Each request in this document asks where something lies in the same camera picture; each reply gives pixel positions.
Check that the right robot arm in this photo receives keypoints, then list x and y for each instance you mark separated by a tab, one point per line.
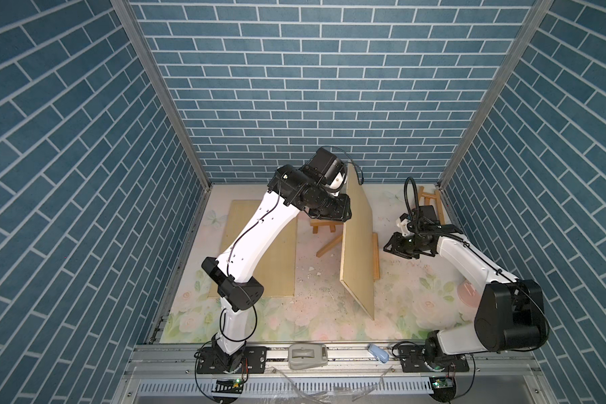
510	314

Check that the left green circuit board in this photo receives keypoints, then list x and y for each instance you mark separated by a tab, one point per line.
227	387

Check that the right green circuit board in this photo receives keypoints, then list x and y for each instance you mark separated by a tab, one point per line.
443	389

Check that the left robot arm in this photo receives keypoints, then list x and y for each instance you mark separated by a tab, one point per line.
314	189

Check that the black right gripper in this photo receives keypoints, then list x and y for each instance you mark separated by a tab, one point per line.
396	236

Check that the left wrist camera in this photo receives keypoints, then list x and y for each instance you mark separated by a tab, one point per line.
326	170

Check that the wooden easel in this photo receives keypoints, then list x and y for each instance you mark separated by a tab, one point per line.
359	256
433	198
317	224

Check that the plywood board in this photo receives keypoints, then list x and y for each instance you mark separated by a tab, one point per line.
361	223
262	235

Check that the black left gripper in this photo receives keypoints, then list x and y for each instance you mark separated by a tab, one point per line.
342	202

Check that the left aluminium corner post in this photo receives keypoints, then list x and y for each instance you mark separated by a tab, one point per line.
129	22

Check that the blue white object on rail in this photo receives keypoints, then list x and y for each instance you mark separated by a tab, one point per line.
378	353

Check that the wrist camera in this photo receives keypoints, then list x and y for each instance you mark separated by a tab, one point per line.
419	220
326	170

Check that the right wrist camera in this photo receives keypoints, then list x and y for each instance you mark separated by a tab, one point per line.
419	220

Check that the aluminium front rail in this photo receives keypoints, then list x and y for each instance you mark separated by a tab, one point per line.
167	373

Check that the aluminium corner post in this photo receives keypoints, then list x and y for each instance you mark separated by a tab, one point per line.
527	31
129	22

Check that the green circuit board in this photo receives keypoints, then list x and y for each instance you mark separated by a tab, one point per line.
443	389
227	387

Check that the grey remote on rail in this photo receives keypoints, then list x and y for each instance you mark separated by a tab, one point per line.
305	356

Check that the right aluminium corner post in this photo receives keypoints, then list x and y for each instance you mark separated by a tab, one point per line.
527	31

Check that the pink cup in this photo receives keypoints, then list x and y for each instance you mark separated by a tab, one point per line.
468	294

